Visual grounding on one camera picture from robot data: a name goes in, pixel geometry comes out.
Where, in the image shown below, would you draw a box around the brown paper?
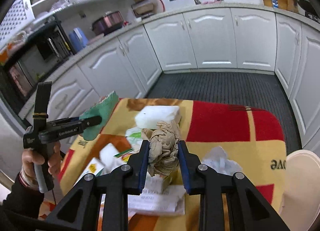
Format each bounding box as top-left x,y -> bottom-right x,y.
141,120 -> 180,177

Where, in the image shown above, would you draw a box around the green white tissue pack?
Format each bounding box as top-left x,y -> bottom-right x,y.
125,127 -> 143,152

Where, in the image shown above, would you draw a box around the cream round trash bin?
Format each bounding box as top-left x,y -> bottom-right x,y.
279,150 -> 320,230

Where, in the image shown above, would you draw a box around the person's left hand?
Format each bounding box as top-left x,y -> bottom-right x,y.
19,142 -> 62,190

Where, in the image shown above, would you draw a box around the crumpled white tissue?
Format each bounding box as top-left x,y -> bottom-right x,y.
201,146 -> 243,176

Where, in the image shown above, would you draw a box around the white printed paper sheet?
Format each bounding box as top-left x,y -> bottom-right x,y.
128,175 -> 185,216

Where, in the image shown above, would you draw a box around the white foam block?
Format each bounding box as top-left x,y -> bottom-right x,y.
135,106 -> 181,129

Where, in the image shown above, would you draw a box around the yellow green small box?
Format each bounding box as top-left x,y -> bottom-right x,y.
76,163 -> 104,183

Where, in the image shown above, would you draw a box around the red yellow patterned blanket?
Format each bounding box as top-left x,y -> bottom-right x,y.
37,97 -> 287,231

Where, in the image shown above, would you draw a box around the blue kettle jug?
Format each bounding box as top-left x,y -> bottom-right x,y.
68,27 -> 88,53

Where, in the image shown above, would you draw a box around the black microwave oven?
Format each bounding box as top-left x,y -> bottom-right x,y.
1,20 -> 75,114

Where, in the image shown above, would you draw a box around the pink cooking pot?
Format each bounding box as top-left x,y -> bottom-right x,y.
92,11 -> 124,36

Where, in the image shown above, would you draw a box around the white lower cabinets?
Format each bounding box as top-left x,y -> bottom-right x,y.
49,3 -> 319,151

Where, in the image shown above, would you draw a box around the dish drying rack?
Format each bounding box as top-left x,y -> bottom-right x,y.
131,0 -> 165,19

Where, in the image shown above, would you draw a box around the black wok pan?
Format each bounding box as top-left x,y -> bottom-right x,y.
287,0 -> 319,18

